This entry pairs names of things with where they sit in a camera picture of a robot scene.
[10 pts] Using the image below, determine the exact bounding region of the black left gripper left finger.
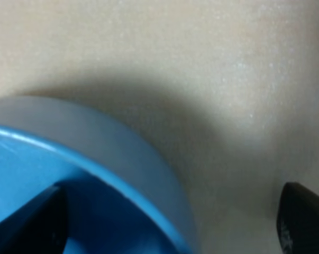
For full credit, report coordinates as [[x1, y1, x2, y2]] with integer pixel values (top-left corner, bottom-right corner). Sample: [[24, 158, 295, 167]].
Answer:
[[0, 186, 69, 253]]

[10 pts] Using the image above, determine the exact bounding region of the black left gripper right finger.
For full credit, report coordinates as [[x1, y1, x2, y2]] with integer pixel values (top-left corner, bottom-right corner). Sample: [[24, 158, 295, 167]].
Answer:
[[277, 182, 319, 253]]

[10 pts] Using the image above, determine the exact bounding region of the blue plastic bowl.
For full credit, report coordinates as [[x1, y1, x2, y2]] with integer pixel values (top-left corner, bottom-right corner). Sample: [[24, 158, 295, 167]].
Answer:
[[0, 96, 199, 253]]

